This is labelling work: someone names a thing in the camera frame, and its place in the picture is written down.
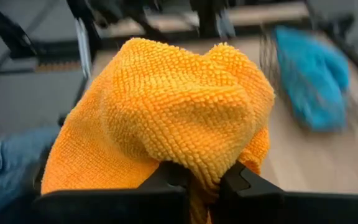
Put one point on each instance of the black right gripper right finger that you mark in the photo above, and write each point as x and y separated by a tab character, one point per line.
275	208

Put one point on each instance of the orange black hazard floor strip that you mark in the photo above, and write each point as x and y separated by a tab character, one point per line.
57	66

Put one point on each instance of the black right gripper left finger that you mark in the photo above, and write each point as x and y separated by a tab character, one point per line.
135	205

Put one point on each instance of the blue microfiber towel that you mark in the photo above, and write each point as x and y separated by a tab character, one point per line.
319	109
306	53

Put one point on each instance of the orange microfiber towel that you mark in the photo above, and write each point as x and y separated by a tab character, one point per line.
166	109

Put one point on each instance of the black aluminium table frame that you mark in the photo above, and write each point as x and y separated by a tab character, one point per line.
8	31

